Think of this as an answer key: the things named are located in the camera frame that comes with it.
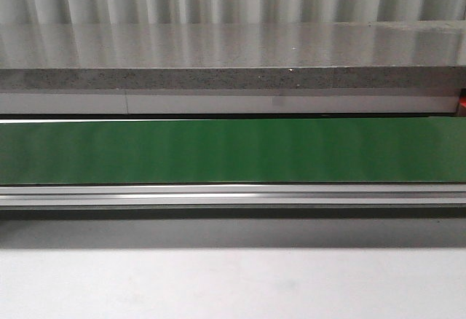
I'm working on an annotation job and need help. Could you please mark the green conveyor belt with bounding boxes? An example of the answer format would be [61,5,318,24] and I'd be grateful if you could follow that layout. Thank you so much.
[1,117,465,185]

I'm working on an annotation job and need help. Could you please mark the grey speckled stone counter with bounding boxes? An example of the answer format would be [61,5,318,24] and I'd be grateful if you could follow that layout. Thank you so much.
[0,20,466,115]

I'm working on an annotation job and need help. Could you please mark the aluminium conveyor frame rail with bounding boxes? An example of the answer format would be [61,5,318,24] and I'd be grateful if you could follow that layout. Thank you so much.
[1,184,465,210]

